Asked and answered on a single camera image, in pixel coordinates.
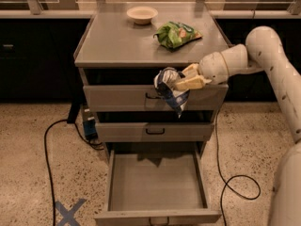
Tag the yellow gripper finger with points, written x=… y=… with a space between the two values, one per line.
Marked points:
x=191 y=70
x=196 y=82

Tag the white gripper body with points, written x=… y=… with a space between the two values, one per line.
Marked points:
x=212 y=68

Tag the blue chip bag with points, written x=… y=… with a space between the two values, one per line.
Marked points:
x=164 y=85

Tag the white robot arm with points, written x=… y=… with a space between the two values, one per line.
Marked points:
x=263 y=51

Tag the green chip bag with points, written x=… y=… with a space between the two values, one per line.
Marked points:
x=174 y=35

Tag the top grey drawer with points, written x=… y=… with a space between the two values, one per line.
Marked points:
x=132 y=98

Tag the grey drawer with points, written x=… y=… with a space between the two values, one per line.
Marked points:
x=143 y=185
x=135 y=131
x=132 y=98

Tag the grey drawer cabinet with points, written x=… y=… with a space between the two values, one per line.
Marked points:
x=116 y=51

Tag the middle grey drawer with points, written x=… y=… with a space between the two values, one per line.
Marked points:
x=135 y=131

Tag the bottom grey drawer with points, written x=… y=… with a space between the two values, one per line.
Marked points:
x=143 y=185

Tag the dark back counter cabinets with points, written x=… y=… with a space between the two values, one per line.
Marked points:
x=36 y=55

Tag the cream paper bowl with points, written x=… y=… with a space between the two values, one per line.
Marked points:
x=142 y=15

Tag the blue power box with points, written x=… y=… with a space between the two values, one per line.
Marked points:
x=88 y=123

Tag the blue tape cross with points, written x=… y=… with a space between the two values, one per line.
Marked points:
x=68 y=215

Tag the top drawer black handle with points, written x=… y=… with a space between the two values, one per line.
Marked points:
x=151 y=97

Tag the drawer black handle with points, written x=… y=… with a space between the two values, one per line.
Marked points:
x=164 y=221
x=153 y=132
x=151 y=97

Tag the middle drawer black handle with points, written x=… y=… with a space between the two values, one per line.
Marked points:
x=153 y=132

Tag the bottom drawer black handle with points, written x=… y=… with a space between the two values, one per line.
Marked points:
x=164 y=221

